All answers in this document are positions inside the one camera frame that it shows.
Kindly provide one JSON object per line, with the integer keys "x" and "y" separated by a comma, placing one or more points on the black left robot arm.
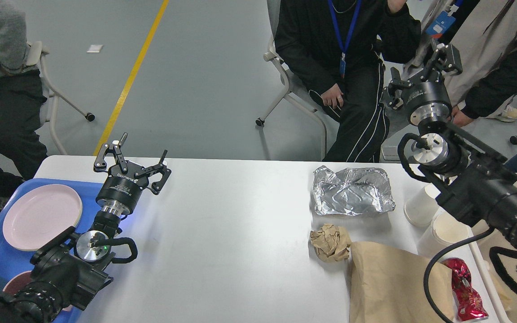
{"x": 69, "y": 270}

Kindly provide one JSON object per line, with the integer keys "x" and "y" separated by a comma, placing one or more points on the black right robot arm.
{"x": 473, "y": 182}

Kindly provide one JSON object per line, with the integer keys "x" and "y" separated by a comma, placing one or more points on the white office chair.
{"x": 293, "y": 90}

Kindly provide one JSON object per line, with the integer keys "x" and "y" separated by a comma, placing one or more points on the person in black tracksuit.
{"x": 337, "y": 48}

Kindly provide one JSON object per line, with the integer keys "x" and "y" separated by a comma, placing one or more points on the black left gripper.
{"x": 121, "y": 190}

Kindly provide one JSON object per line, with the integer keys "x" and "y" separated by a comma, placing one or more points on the white paper cup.
{"x": 443, "y": 231}
{"x": 421, "y": 208}

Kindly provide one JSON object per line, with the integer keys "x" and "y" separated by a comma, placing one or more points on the brown paper bag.
{"x": 387, "y": 286}

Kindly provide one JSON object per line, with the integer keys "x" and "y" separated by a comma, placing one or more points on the blue plastic tray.
{"x": 14, "y": 261}

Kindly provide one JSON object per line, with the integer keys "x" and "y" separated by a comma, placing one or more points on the left white chair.
{"x": 50, "y": 110}

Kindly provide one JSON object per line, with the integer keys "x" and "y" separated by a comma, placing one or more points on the person in beige coat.
{"x": 485, "y": 33}

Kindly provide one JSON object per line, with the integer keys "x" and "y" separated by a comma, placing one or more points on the crumpled aluminium foil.
{"x": 352, "y": 191}

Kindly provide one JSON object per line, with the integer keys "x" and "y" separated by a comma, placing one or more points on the pink plate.
{"x": 52, "y": 197}

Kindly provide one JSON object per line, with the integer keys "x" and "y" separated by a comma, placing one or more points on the crumpled brown paper ball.
{"x": 331, "y": 243}

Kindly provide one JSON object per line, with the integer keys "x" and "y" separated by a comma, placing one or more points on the pink mug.
{"x": 18, "y": 282}

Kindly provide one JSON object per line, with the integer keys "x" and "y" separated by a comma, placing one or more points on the yellow plate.
{"x": 35, "y": 230}

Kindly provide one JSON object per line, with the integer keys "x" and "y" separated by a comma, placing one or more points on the white paper scrap on floor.
{"x": 94, "y": 48}

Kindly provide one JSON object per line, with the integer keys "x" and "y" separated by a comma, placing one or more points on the person in grey sweater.
{"x": 21, "y": 98}

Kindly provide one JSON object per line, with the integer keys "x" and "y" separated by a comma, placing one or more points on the red snack wrapper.
{"x": 469, "y": 302}

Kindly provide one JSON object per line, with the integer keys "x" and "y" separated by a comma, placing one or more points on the standing person grey trousers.
{"x": 508, "y": 114}

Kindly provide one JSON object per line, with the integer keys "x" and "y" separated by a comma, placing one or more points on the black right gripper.
{"x": 428, "y": 102}

